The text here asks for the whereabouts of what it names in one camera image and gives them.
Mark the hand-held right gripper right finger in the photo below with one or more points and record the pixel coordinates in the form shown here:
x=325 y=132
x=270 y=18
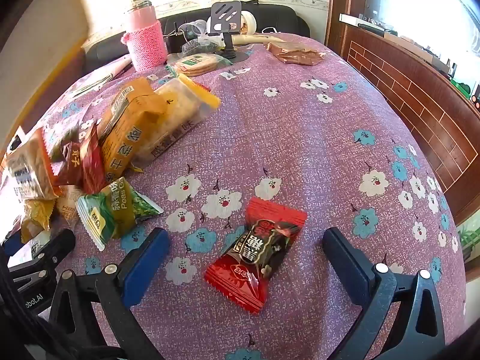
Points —
x=348 y=262

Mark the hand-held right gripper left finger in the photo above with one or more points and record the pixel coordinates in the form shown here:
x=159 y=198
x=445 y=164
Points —
x=144 y=266

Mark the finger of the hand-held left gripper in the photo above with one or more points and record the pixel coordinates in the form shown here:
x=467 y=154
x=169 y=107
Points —
x=56 y=247
x=13 y=243

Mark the red candy packet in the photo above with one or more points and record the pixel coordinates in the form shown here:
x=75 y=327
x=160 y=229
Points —
x=258 y=247

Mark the orange snack packet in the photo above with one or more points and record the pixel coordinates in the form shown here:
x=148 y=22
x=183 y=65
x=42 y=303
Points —
x=127 y=138

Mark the small yellow snack packet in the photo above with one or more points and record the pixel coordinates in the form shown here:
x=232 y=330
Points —
x=35 y=215

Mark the beige snack packet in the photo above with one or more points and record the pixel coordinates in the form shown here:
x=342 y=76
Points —
x=69 y=204

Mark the green peas packet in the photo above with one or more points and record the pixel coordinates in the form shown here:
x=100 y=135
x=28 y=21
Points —
x=116 y=210

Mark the clear packet orange edges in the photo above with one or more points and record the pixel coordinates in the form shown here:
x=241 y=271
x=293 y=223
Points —
x=26 y=172

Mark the brown red snack packet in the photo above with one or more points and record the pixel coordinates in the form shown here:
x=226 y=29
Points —
x=69 y=161

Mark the dark red snack packet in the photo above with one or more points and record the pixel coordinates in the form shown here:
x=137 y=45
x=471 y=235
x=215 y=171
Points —
x=92 y=165

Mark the green plant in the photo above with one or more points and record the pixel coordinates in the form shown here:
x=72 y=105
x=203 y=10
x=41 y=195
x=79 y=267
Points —
x=470 y=240

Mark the purple floral tablecloth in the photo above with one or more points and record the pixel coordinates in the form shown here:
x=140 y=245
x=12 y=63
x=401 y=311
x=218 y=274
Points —
x=300 y=138

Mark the clear cracker packet yellow edges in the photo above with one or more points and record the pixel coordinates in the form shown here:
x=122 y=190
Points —
x=176 y=116

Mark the wooden cabinet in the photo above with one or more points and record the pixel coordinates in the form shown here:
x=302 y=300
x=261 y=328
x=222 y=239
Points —
x=412 y=101

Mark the stack of papers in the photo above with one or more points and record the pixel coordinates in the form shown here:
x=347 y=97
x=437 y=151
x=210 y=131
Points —
x=108 y=71

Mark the round crackers pack green label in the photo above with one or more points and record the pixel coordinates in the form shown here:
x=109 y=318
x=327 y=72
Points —
x=198 y=63

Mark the brown flat packet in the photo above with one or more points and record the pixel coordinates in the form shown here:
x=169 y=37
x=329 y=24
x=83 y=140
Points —
x=296 y=54

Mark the pink bottle with knit sleeve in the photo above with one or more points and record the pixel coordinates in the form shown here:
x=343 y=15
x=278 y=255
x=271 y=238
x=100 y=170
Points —
x=146 y=45

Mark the black sofa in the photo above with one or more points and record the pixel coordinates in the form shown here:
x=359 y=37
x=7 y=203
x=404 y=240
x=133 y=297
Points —
x=277 y=18

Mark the white tape roll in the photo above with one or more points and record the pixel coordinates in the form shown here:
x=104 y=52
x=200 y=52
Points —
x=249 y=22

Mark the black phone stand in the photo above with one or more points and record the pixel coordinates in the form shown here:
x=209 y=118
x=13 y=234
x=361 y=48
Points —
x=225 y=15

